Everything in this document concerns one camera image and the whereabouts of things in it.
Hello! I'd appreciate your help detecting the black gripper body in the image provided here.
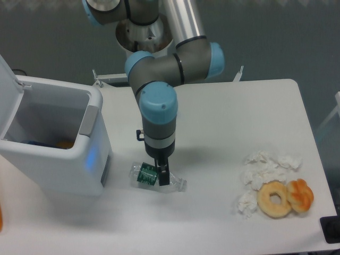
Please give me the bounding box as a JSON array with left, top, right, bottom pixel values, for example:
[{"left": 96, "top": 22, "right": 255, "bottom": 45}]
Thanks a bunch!
[{"left": 144, "top": 142, "right": 175, "bottom": 163}]

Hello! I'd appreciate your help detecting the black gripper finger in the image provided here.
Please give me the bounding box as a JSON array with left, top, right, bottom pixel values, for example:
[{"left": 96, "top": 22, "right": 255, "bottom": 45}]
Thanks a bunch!
[{"left": 155, "top": 158, "right": 170, "bottom": 186}]

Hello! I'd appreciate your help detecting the clear plastic bottle green label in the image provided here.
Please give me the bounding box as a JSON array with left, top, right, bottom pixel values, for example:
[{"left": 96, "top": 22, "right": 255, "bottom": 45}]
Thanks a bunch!
[{"left": 129, "top": 162, "right": 187, "bottom": 193}]

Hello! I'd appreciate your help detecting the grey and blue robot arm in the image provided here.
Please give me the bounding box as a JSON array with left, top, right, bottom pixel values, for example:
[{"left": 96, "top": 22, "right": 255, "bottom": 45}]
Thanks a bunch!
[{"left": 83, "top": 1, "right": 225, "bottom": 186}]

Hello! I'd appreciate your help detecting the crumpled white tissue middle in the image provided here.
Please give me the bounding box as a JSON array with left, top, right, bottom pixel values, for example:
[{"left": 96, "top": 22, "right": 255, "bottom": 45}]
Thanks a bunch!
[{"left": 241, "top": 166, "right": 286, "bottom": 191}]

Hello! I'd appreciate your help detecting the crumpled white tissue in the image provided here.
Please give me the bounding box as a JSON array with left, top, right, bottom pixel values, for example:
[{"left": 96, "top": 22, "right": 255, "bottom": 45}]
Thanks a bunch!
[
  {"left": 236, "top": 190, "right": 258, "bottom": 219},
  {"left": 244, "top": 150, "right": 303, "bottom": 170},
  {"left": 241, "top": 166, "right": 286, "bottom": 191}
]

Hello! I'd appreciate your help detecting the crumpled white tissue bottom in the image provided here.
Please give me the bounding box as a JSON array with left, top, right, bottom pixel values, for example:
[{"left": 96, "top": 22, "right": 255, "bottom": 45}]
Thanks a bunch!
[{"left": 236, "top": 190, "right": 258, "bottom": 219}]

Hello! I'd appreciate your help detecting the white trash bin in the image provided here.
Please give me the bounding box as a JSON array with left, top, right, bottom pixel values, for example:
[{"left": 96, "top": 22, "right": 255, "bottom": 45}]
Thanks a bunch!
[{"left": 1, "top": 75, "right": 112, "bottom": 196}]

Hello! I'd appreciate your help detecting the orange item inside bin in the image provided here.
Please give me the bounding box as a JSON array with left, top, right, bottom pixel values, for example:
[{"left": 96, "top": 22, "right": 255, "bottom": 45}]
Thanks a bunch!
[{"left": 56, "top": 141, "right": 74, "bottom": 149}]

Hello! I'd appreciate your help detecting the crumpled white tissue top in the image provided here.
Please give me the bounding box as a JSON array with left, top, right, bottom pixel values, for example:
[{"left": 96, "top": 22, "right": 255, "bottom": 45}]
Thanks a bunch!
[{"left": 244, "top": 150, "right": 303, "bottom": 170}]

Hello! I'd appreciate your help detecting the orange glazed twisted bun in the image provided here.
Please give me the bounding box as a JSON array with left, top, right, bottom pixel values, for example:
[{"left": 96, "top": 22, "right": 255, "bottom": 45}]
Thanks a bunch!
[{"left": 286, "top": 178, "right": 314, "bottom": 213}]

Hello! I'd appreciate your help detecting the white trash bin lid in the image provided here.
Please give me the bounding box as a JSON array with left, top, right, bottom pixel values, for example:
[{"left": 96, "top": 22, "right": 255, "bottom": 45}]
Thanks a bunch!
[{"left": 0, "top": 56, "right": 24, "bottom": 139}]

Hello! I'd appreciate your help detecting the orange object at left edge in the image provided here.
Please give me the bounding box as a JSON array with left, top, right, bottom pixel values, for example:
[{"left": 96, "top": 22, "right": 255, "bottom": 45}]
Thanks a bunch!
[{"left": 0, "top": 203, "right": 4, "bottom": 232}]

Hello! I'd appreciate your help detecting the black device at table edge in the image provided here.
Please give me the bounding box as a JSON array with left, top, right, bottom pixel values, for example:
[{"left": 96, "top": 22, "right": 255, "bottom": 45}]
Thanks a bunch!
[{"left": 320, "top": 216, "right": 339, "bottom": 244}]

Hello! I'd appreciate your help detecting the white table bracket right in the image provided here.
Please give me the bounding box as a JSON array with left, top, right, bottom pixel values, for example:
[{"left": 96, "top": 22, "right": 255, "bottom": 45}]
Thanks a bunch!
[{"left": 233, "top": 65, "right": 244, "bottom": 82}]

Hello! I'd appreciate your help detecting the plain ring donut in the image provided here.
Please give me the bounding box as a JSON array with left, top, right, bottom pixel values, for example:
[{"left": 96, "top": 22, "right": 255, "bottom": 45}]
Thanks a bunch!
[{"left": 257, "top": 181, "right": 292, "bottom": 218}]

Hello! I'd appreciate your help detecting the white frame at right edge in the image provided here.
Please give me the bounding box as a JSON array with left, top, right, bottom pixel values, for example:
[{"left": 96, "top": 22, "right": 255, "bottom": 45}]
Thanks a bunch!
[{"left": 315, "top": 91, "right": 339, "bottom": 143}]

